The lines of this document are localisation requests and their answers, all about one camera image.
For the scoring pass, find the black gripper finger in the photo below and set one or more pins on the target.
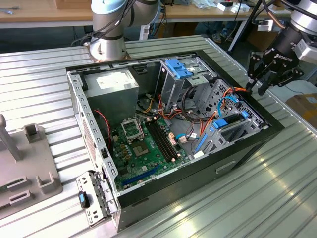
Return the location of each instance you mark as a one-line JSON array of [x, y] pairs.
[[255, 65], [289, 77]]

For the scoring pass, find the hard disk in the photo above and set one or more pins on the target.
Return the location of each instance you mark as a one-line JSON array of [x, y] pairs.
[[219, 123]]

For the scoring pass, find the metal disk bay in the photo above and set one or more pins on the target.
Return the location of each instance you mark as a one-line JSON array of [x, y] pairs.
[[214, 146]]

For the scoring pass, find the white floor sheet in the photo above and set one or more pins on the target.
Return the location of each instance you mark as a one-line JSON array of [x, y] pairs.
[[302, 88]]

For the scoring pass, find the cardboard box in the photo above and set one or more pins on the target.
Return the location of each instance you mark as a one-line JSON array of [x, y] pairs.
[[262, 39], [304, 109]]

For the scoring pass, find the small white device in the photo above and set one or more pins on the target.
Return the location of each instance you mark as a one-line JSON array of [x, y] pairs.
[[265, 26]]

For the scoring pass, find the black stand pole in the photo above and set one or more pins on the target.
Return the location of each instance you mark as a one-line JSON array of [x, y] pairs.
[[244, 26]]

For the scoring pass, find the blue sneaker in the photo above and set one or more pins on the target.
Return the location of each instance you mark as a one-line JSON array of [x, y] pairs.
[[216, 37], [227, 34]]

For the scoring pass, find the small white box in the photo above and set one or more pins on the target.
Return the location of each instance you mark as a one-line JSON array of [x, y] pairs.
[[224, 7], [241, 9]]

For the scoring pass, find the blue bay latch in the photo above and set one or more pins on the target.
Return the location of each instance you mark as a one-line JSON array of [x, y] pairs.
[[177, 67]]

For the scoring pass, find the wooden desk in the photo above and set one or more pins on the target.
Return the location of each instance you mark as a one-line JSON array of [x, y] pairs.
[[29, 15], [188, 12]]

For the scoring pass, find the metal drive cage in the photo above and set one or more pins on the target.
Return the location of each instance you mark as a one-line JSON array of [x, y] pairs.
[[171, 86]]

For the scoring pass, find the white paper tag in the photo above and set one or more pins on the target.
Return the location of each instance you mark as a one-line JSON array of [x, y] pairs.
[[198, 155]]

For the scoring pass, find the black RAM slot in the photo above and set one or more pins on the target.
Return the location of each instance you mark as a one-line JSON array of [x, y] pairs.
[[164, 138], [158, 140]]

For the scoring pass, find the open black PC case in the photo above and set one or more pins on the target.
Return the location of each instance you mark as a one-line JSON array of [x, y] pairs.
[[185, 183]]

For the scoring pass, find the CPU socket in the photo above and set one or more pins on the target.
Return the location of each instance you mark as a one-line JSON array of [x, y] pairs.
[[132, 131]]

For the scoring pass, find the square chipset chip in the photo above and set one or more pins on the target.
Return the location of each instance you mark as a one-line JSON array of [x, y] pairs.
[[141, 149]]

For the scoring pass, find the grey power supply unit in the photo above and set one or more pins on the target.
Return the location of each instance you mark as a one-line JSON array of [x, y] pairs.
[[111, 99]]

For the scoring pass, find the green motherboard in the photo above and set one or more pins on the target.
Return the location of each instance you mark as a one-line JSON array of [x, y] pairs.
[[146, 166]]

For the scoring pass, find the blue expansion slot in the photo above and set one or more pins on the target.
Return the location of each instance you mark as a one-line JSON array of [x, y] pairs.
[[141, 176]]

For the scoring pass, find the grey parts rack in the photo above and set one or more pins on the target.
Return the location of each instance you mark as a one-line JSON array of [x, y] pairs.
[[27, 158]]

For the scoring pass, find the green RAM stick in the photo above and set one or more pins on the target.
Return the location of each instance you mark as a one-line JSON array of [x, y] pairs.
[[2, 190]]

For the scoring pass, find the brown arm base plate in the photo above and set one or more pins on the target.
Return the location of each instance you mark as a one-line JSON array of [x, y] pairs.
[[86, 45]]

